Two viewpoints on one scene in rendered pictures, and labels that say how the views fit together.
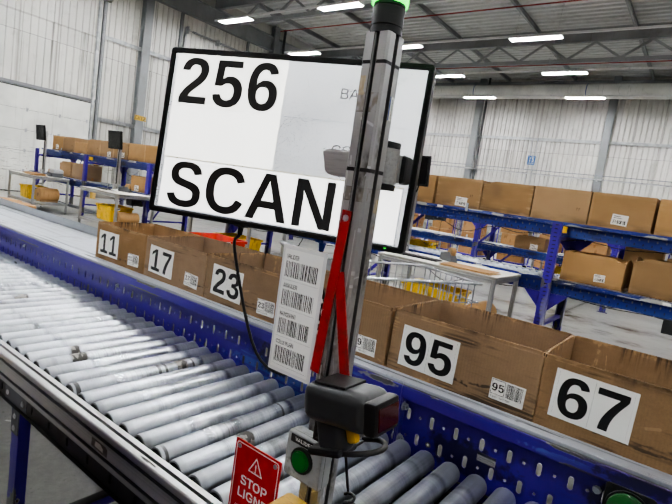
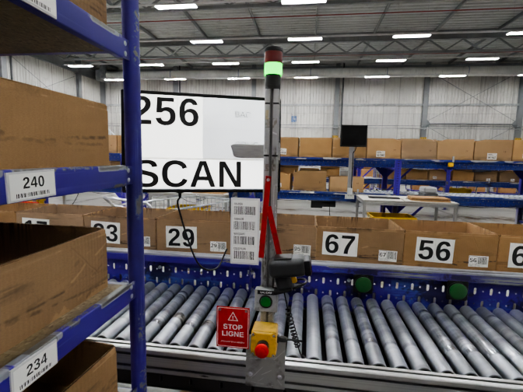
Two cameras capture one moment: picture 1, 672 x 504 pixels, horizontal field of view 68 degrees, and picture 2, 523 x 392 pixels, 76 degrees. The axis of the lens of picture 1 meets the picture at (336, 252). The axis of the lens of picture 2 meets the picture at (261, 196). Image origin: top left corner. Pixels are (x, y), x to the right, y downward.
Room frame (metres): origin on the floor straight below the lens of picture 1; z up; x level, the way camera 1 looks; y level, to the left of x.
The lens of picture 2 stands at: (-0.13, 0.46, 1.36)
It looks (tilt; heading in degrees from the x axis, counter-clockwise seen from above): 7 degrees down; 331
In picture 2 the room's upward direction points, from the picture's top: 1 degrees clockwise
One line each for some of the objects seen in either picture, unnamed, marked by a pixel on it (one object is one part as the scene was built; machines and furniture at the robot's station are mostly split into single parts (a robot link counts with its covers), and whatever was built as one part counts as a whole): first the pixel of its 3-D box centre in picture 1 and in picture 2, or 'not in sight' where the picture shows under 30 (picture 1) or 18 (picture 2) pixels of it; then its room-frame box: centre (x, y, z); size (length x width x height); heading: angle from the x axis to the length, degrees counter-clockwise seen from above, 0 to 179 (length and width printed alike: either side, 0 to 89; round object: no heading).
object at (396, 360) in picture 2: not in sight; (383, 331); (0.68, -0.51, 0.72); 0.52 x 0.05 x 0.05; 144
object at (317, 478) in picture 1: (307, 457); (266, 299); (0.68, 0.00, 0.95); 0.07 x 0.03 x 0.07; 54
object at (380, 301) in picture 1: (359, 313); (203, 230); (1.55, -0.10, 0.96); 0.39 x 0.29 x 0.17; 53
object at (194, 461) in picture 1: (260, 436); (183, 313); (1.15, 0.12, 0.72); 0.52 x 0.05 x 0.05; 144
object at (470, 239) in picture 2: not in sight; (437, 243); (0.85, -1.05, 0.96); 0.39 x 0.29 x 0.17; 54
